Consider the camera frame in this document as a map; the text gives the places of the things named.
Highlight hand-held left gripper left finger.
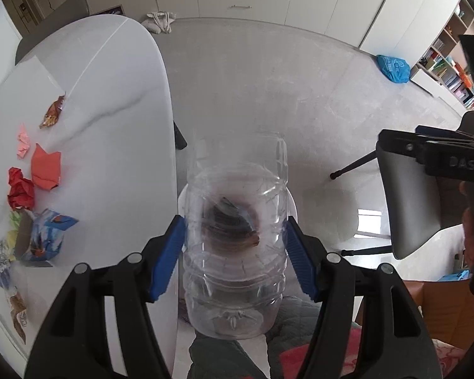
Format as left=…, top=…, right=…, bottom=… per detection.
left=24, top=215, right=187, bottom=379

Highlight white tall cupboard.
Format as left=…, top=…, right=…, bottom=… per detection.
left=326, top=0, right=463, bottom=58

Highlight grey quilted pants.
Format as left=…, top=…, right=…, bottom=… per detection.
left=190, top=292, right=360, bottom=379

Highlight pink patterned cloth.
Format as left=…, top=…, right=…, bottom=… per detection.
left=430, top=340, right=467, bottom=379

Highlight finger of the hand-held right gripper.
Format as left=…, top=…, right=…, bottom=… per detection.
left=379, top=128, right=427, bottom=166
left=416, top=125, right=474, bottom=143

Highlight white tote bag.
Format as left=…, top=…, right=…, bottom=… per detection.
left=141, top=11, right=177, bottom=34

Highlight pink crumpled paper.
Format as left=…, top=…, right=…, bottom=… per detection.
left=16, top=123, right=31, bottom=160

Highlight orange-red paper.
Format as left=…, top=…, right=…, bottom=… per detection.
left=30, top=143, right=62, bottom=191

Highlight brown snack wrapper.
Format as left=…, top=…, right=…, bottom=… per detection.
left=39, top=92, right=66, bottom=129

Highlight small brown wrapper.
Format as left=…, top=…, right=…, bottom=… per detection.
left=8, top=292, right=26, bottom=316

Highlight blue plastic bag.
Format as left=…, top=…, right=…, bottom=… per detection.
left=376, top=54, right=411, bottom=84

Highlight white slotted waste bin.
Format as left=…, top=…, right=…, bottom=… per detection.
left=177, top=183, right=301, bottom=245

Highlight red paper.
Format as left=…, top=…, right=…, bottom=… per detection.
left=7, top=167, right=36, bottom=211

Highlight clear plastic bottle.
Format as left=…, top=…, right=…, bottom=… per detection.
left=179, top=132, right=295, bottom=340

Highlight grey chair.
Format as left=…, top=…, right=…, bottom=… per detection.
left=330, top=111, right=474, bottom=260
left=15, top=0, right=89, bottom=66

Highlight yellow-green paper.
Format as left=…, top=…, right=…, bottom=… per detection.
left=6, top=211, right=24, bottom=251

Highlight open bookshelf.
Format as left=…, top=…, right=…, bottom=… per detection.
left=411, top=0, right=474, bottom=111

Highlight pink-red garment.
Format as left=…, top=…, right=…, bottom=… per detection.
left=278, top=324, right=380, bottom=379

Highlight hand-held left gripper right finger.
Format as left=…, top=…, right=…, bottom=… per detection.
left=282, top=216, right=443, bottom=379

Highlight blue snack packet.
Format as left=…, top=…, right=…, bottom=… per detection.
left=15, top=208, right=80, bottom=268

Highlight person's right hand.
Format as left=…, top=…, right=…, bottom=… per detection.
left=459, top=181, right=474, bottom=276

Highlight black table leg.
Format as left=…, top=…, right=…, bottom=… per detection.
left=173, top=120, right=187, bottom=151

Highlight orange leather chair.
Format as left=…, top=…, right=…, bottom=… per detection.
left=403, top=278, right=474, bottom=348

